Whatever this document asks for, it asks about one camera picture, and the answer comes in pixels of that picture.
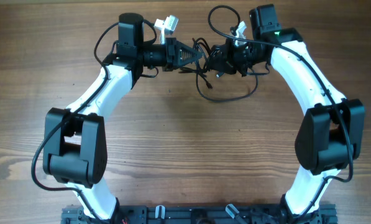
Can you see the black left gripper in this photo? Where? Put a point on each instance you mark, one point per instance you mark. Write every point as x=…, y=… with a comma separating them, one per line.
x=173, y=58

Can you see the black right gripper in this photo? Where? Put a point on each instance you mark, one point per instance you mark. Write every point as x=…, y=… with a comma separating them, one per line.
x=224, y=60

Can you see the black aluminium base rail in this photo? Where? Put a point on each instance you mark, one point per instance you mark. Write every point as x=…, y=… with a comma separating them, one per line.
x=262, y=213

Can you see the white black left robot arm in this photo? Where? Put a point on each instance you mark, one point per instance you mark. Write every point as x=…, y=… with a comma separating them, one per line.
x=74, y=149

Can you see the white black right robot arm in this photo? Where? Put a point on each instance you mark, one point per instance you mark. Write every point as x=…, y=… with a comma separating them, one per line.
x=330, y=136

